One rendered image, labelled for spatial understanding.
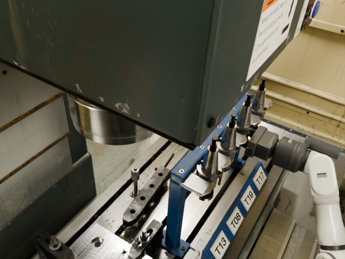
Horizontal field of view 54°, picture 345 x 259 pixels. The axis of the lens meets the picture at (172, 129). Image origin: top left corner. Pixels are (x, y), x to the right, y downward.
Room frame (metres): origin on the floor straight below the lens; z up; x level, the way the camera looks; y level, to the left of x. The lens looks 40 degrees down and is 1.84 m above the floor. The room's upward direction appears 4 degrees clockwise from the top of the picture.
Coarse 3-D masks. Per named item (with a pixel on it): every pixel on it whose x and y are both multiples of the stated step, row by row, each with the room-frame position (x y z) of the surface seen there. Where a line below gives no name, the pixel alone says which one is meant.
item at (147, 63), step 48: (0, 0) 0.38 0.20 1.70; (48, 0) 0.34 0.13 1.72; (96, 0) 0.30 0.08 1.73; (144, 0) 0.28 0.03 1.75; (192, 0) 0.26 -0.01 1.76; (240, 0) 0.29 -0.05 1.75; (0, 48) 0.39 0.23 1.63; (48, 48) 0.34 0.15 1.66; (96, 48) 0.31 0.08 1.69; (144, 48) 0.28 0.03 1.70; (192, 48) 0.25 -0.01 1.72; (240, 48) 0.31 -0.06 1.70; (96, 96) 0.31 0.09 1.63; (144, 96) 0.28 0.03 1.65; (192, 96) 0.25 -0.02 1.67; (240, 96) 0.34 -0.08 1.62; (192, 144) 0.26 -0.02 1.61
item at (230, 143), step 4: (228, 128) 0.69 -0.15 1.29; (232, 128) 0.69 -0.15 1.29; (236, 128) 0.69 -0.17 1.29; (224, 132) 0.70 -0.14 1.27; (228, 132) 0.69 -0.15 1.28; (232, 132) 0.68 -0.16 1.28; (236, 132) 0.70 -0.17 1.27; (224, 136) 0.69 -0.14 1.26; (228, 136) 0.68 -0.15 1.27; (232, 136) 0.68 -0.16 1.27; (220, 140) 0.70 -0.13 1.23; (224, 140) 0.69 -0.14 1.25; (228, 140) 0.68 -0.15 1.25; (232, 140) 0.68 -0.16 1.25; (220, 144) 0.69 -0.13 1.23; (224, 144) 0.68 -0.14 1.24; (228, 144) 0.68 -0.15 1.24; (232, 144) 0.68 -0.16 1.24; (224, 148) 0.68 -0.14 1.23; (228, 148) 0.68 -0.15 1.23; (232, 148) 0.68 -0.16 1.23
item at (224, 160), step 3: (219, 153) 0.67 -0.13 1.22; (219, 156) 0.66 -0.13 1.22; (222, 156) 0.66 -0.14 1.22; (225, 156) 0.66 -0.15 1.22; (228, 156) 0.66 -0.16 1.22; (219, 159) 0.65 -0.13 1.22; (222, 159) 0.65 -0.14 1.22; (225, 159) 0.65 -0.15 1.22; (228, 159) 0.65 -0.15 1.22; (219, 162) 0.63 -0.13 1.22; (222, 162) 0.64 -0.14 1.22; (225, 162) 0.64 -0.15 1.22; (228, 162) 0.64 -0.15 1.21; (222, 165) 0.62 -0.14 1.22; (225, 165) 0.63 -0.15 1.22; (228, 165) 0.63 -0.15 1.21; (222, 168) 0.62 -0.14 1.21
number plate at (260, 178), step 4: (260, 168) 0.89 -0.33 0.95; (260, 172) 0.87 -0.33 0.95; (256, 176) 0.84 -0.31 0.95; (260, 176) 0.86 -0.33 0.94; (264, 176) 0.87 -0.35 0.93; (256, 180) 0.83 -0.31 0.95; (260, 180) 0.84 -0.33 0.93; (264, 180) 0.86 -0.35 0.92; (256, 184) 0.82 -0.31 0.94; (260, 184) 0.83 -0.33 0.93; (260, 188) 0.82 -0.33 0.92
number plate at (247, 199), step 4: (248, 188) 0.78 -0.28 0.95; (244, 192) 0.76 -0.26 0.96; (248, 192) 0.77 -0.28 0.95; (252, 192) 0.78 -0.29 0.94; (244, 196) 0.75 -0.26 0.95; (248, 196) 0.76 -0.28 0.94; (252, 196) 0.77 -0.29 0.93; (244, 200) 0.74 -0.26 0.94; (248, 200) 0.75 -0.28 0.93; (252, 200) 0.76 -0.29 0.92; (244, 204) 0.73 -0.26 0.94; (248, 204) 0.74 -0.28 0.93; (248, 208) 0.73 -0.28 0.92
